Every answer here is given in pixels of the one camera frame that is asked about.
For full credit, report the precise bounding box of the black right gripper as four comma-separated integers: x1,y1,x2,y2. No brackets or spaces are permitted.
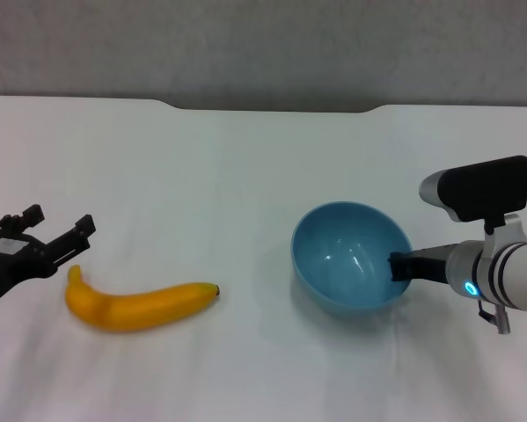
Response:
388,244,456,287

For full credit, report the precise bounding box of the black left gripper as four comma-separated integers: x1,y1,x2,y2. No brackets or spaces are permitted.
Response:
0,204,97,314

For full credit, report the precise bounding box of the blue plastic bowl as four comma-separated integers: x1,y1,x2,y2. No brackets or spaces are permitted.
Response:
291,200,413,320

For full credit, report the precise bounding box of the yellow banana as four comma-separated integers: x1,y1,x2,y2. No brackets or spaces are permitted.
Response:
64,265,222,334

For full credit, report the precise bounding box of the grey right arm cable connector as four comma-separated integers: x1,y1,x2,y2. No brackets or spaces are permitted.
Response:
477,298,513,336

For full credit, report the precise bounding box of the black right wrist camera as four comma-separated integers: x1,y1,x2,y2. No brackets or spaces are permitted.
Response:
419,155,527,224

